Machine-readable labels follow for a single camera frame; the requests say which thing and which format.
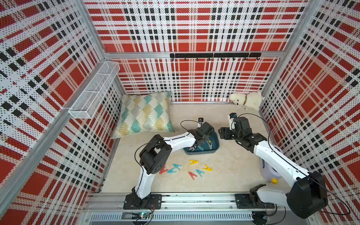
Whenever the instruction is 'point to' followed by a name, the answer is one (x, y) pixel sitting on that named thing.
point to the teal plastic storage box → (206, 146)
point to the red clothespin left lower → (163, 169)
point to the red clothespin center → (192, 174)
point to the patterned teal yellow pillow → (141, 113)
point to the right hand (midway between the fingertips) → (226, 130)
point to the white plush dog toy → (251, 100)
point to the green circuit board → (141, 215)
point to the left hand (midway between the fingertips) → (205, 133)
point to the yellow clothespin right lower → (207, 168)
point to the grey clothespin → (210, 147)
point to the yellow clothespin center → (194, 161)
